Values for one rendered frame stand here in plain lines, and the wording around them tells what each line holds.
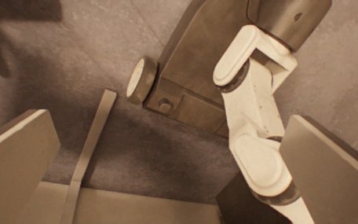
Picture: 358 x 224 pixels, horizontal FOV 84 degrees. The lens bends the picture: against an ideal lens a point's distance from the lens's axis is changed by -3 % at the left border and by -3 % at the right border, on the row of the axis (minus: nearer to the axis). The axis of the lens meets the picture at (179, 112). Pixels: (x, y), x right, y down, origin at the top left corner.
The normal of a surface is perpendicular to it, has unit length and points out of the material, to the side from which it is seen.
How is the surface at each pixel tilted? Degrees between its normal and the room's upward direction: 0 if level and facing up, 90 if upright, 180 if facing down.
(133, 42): 0
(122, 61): 0
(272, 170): 90
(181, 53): 0
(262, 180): 90
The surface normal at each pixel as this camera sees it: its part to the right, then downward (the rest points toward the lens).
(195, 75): 0.19, 0.56
